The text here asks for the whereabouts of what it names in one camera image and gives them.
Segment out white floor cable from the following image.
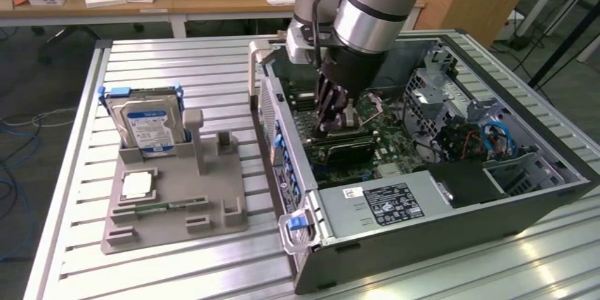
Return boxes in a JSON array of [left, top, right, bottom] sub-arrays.
[[0, 105, 77, 129]]

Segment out blue wire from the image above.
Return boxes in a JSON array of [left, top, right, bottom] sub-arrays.
[[481, 120, 517, 160]]

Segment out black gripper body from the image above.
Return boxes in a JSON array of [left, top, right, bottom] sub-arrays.
[[320, 45, 386, 104]]

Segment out green RAM stick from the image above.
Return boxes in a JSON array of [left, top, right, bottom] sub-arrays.
[[114, 198, 206, 214]]

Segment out black office chair base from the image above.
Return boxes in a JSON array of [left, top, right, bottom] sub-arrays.
[[32, 25, 102, 65]]

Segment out metal socket cover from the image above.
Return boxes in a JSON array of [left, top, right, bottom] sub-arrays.
[[358, 92, 386, 129]]

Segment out blue floor cable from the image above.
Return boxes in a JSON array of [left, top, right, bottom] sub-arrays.
[[0, 117, 44, 263]]

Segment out metal drive cage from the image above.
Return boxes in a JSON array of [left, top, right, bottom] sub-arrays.
[[400, 48, 474, 139]]

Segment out graphics card with metal bracket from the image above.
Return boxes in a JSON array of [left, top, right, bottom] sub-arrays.
[[306, 127, 377, 168]]

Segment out wooden desk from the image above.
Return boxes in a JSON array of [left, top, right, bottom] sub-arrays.
[[0, 0, 428, 38]]

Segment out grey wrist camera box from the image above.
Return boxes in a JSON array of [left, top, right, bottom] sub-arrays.
[[285, 25, 322, 66]]

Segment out black air duct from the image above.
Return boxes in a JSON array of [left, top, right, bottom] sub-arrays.
[[429, 163, 508, 209]]

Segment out white desk frame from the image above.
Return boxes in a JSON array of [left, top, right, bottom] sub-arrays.
[[517, 0, 600, 63]]

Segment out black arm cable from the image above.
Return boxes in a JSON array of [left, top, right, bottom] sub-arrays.
[[310, 0, 352, 69]]

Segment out black open PC case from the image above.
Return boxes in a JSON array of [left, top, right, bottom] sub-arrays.
[[246, 29, 600, 296]]

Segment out metal disk bay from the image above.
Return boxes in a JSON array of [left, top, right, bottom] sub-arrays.
[[481, 148, 566, 198]]

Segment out grey power supply unit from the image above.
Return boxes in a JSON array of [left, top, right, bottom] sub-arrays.
[[317, 169, 454, 240]]

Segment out hard disk in blue caddy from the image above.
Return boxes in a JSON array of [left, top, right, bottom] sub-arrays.
[[96, 84, 185, 159]]

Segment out white bin with red dot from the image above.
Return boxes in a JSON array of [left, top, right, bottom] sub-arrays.
[[494, 10, 525, 43]]

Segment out silver CPU chip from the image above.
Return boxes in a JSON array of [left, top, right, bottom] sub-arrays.
[[121, 174, 156, 200]]

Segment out grey parts rack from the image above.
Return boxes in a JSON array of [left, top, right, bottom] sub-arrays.
[[100, 108, 250, 256]]

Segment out orange wire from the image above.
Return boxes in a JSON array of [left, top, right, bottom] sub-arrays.
[[461, 130, 485, 160]]

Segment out green motherboard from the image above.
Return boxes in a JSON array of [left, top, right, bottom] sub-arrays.
[[284, 80, 425, 188]]

